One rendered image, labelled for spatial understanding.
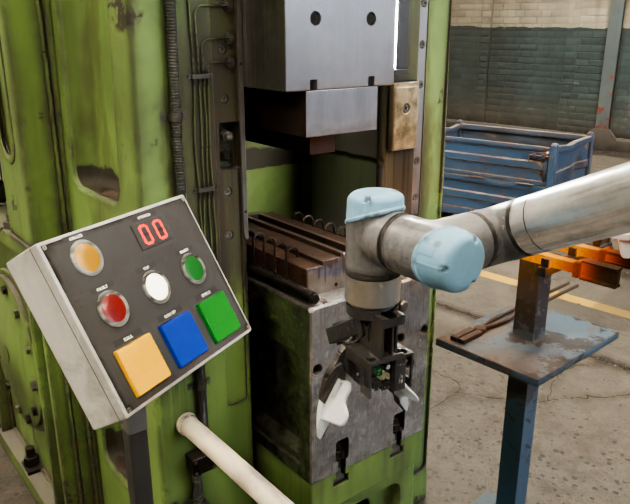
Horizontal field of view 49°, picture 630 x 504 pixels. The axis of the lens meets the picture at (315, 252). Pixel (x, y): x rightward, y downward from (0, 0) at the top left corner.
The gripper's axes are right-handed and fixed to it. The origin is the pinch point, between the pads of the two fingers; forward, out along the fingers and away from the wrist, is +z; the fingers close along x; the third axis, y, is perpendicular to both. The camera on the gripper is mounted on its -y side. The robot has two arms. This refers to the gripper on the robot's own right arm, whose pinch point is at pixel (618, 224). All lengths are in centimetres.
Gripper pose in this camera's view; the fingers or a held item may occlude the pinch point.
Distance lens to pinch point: 171.6
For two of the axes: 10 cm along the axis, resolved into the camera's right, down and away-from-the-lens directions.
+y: 0.0, 9.5, 3.1
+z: -6.8, -2.3, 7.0
